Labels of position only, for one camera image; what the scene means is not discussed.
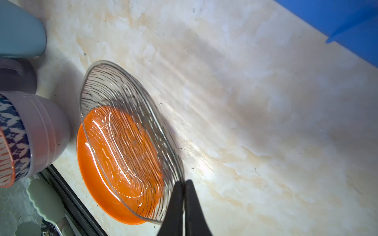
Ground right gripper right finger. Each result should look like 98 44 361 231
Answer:
185 180 212 236

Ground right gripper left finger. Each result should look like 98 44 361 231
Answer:
157 182 184 236

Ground orange plastic plate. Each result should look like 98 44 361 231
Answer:
76 106 165 225

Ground clear ribbed glass plate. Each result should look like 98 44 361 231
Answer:
79 61 185 223

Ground blue plastic bin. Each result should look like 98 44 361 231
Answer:
277 0 378 67

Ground red patterned bowl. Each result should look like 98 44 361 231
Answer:
1 91 70 188

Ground lavender mug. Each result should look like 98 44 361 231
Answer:
1 57 37 94

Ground light blue mug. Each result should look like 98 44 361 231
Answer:
1 1 47 58

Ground green handled metal tongs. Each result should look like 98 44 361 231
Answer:
14 179 76 236

